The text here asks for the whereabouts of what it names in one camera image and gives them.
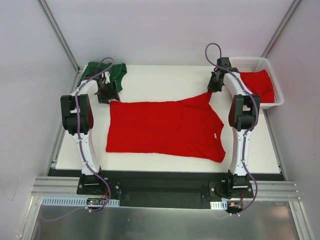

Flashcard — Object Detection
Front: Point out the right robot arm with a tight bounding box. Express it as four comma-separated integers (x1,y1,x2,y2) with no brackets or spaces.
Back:
207,57,261,199

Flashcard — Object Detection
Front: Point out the left white cable duct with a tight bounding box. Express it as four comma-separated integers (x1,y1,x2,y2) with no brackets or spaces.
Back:
42,196,120,208

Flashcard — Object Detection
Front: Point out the folded green t shirt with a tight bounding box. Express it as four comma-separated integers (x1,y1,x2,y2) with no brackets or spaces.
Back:
77,61,127,92

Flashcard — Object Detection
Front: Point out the red t shirt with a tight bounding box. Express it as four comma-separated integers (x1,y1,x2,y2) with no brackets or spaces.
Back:
240,70,275,104
105,92,226,163

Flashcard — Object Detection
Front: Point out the right white cable duct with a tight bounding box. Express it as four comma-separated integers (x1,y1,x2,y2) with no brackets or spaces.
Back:
210,200,228,211

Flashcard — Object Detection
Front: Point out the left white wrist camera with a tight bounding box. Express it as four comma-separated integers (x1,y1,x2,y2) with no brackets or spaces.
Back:
102,71,110,84

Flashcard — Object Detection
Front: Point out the white cable duct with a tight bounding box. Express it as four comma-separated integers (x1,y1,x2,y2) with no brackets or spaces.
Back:
210,200,228,211
42,196,120,208

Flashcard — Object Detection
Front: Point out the left aluminium frame post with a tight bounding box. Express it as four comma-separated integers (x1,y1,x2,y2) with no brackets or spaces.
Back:
37,0,81,73

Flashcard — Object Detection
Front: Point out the aluminium frame post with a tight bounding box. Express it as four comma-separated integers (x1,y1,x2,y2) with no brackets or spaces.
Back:
37,0,81,73
261,0,303,58

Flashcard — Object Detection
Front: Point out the right aluminium frame post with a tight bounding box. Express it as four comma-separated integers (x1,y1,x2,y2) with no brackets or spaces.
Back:
261,0,303,58

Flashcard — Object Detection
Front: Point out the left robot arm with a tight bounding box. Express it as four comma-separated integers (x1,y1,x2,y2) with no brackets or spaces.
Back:
60,64,119,197

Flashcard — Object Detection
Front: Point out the white plastic basket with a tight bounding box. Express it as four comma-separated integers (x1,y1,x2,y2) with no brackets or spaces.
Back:
229,57,284,109

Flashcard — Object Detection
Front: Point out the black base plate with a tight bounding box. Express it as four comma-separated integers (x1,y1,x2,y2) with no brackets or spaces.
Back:
76,170,254,209

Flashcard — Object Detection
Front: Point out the red t shirt in basket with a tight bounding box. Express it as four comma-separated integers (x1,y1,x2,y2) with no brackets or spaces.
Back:
240,70,275,104

